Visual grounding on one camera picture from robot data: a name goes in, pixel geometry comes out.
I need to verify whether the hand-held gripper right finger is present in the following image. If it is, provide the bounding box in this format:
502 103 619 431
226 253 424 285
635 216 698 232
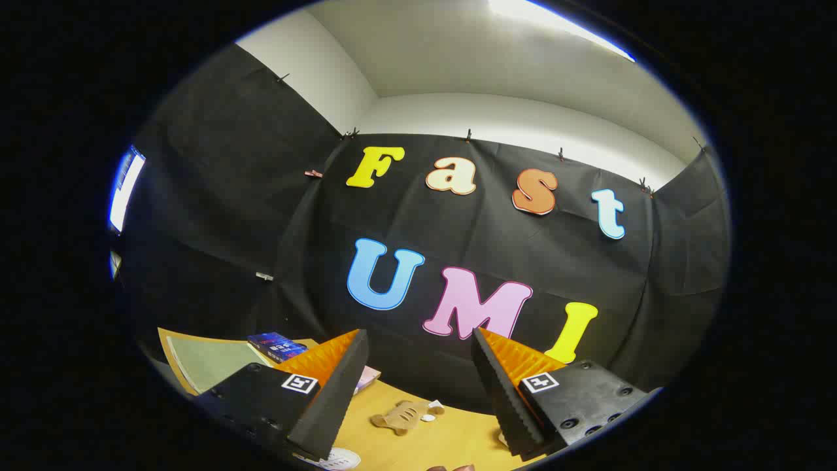
471 326 662 459

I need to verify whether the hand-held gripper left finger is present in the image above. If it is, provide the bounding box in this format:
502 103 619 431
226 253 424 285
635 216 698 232
195 329 370 462

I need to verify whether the white canvas shoe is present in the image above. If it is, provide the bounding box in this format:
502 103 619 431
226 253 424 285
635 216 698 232
294 447 362 471

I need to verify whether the green fabric storage box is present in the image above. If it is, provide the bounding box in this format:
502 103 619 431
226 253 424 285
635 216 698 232
167 335 272 395

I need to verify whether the pink cover book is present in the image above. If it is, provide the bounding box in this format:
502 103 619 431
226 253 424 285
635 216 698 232
353 365 382 395

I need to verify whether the brown plush toy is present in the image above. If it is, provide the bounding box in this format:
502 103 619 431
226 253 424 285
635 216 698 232
370 400 445 436

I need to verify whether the dark blue book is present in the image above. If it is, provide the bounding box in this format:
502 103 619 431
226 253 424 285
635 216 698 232
247 332 308 364

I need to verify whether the black backdrop cloth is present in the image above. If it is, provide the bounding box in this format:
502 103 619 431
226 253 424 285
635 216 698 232
114 43 731 419

